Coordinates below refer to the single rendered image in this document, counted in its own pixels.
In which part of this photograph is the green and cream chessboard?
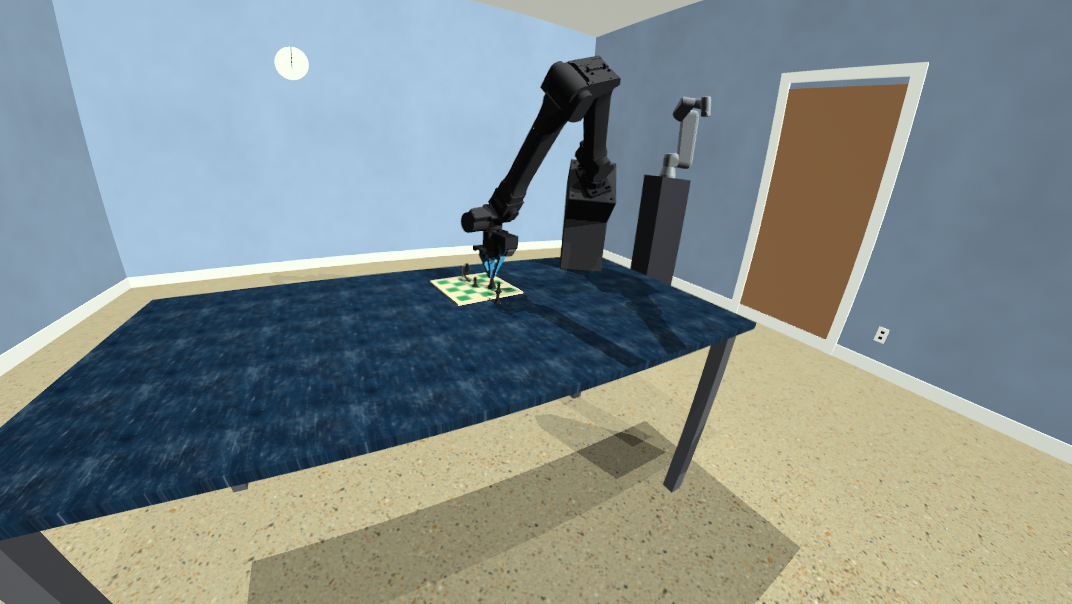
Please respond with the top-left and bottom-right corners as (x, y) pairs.
(430, 272), (523, 306)

